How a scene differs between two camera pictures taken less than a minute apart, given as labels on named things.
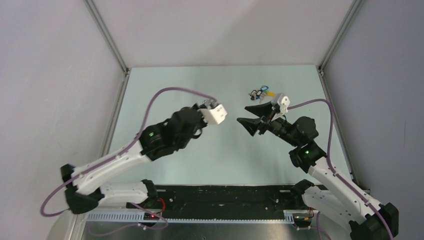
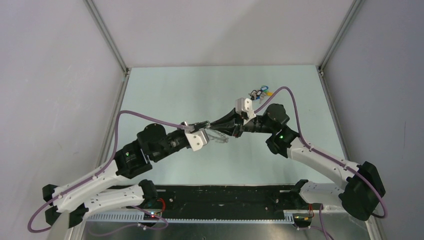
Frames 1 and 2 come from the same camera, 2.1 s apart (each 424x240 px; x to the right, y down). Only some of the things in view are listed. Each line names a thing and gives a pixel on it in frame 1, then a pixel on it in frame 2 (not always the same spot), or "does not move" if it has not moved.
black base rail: x=223 y=202 does not move
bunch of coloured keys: x=255 y=94 does not move
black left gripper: x=203 y=123 -> x=197 y=126
